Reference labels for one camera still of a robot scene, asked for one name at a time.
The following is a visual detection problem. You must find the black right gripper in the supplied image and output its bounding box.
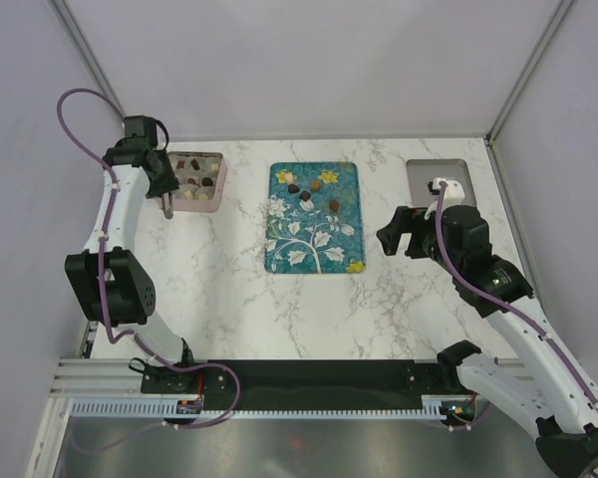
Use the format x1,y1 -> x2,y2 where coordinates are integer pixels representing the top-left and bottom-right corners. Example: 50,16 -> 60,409
376,205 -> 462,275

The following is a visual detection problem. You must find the pink box lid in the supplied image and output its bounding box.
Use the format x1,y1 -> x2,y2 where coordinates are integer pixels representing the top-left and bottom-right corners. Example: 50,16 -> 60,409
406,158 -> 479,210

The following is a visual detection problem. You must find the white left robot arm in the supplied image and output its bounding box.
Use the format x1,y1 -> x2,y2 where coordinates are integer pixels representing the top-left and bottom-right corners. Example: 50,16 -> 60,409
65,116 -> 198,392

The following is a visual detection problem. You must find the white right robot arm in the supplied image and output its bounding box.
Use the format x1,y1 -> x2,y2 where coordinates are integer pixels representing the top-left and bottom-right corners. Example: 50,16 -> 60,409
376,205 -> 598,477

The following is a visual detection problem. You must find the pink chocolate box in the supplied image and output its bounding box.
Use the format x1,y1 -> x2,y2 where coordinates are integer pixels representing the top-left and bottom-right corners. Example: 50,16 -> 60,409
168,151 -> 227,213

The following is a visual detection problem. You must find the teal floral tray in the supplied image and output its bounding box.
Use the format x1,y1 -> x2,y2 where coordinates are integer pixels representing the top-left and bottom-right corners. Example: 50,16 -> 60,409
264,161 -> 366,275

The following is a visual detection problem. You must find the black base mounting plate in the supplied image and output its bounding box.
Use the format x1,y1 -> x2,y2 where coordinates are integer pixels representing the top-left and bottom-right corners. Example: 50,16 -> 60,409
129,358 -> 470,409

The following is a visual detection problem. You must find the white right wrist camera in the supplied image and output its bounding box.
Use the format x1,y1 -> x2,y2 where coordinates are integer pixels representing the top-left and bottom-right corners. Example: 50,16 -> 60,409
425,177 -> 465,220

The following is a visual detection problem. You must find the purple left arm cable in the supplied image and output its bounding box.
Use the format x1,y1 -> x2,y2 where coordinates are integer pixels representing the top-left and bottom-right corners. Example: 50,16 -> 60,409
57,89 -> 241,457

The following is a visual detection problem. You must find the aluminium frame rail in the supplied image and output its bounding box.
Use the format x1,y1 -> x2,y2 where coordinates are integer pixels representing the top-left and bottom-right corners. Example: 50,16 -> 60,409
47,0 -> 146,150

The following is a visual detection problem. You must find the white slotted cable duct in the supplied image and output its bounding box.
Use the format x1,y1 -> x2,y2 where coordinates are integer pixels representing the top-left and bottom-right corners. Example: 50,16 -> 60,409
64,395 -> 494,420

